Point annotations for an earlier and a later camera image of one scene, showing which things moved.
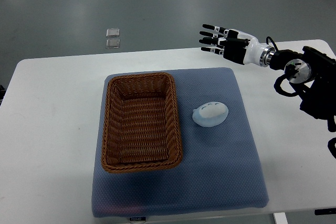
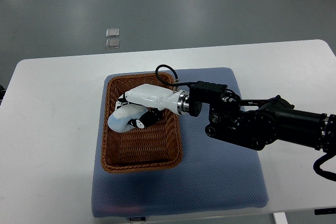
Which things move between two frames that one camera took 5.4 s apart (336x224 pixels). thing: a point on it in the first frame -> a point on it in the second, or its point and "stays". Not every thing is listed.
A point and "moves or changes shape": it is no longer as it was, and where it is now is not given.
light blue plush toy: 210,114 moves or changes shape
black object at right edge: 325,211 stays
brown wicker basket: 140,129 stays
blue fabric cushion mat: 220,168 stays
